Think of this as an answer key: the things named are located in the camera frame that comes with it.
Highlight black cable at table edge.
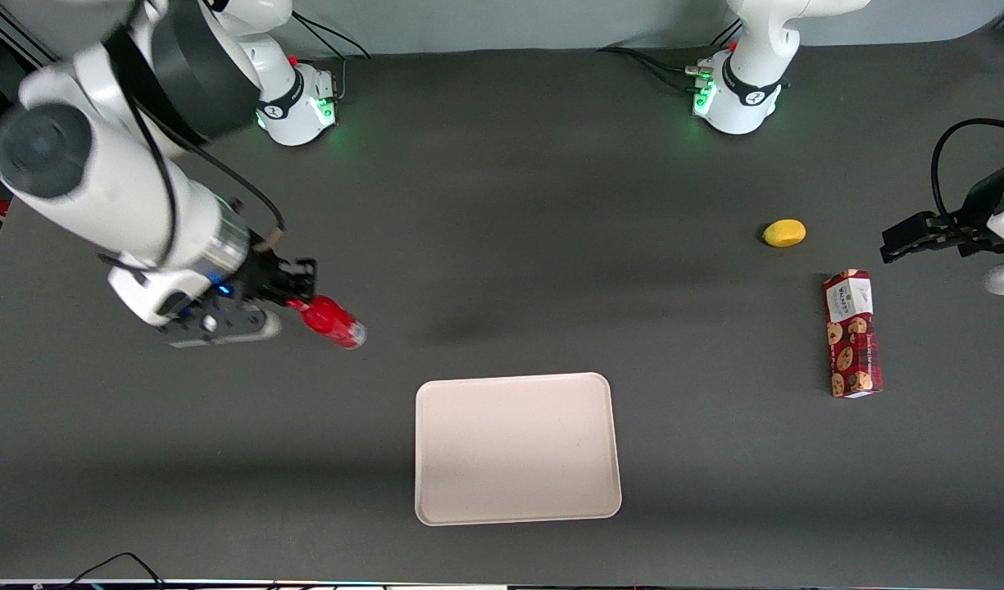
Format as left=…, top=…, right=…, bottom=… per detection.
left=62, top=551, right=168, bottom=590

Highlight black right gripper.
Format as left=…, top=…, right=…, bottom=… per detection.
left=211, top=249, right=319, bottom=319

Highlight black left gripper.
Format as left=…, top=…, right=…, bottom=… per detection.
left=880, top=164, right=1004, bottom=264

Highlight black arm wrist cable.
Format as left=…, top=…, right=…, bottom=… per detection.
left=125, top=49, right=288, bottom=267
left=930, top=118, right=1004, bottom=232

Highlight red coke bottle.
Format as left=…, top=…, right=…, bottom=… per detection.
left=288, top=294, right=368, bottom=352

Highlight aluminium frame profile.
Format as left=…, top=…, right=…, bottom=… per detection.
left=0, top=0, right=45, bottom=70

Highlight beige rectangular tray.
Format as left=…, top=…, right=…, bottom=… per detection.
left=415, top=372, right=623, bottom=527

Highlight red cookie box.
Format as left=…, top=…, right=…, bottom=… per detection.
left=822, top=269, right=884, bottom=400

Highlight black right arm wrist cable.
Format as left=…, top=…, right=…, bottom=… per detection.
left=125, top=49, right=288, bottom=267

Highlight yellow lemon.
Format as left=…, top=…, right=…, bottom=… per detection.
left=762, top=219, right=807, bottom=248

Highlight black left arm base cables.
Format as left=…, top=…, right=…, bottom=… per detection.
left=596, top=20, right=744, bottom=93

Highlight black left arm wrist cable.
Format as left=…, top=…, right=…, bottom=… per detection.
left=930, top=118, right=1004, bottom=232

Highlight black arm base cables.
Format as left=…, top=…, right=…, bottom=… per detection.
left=287, top=11, right=373, bottom=103
left=596, top=20, right=744, bottom=93

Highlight black right arm base cables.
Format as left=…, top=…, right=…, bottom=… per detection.
left=287, top=11, right=373, bottom=103

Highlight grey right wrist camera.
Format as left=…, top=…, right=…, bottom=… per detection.
left=159, top=302, right=284, bottom=348

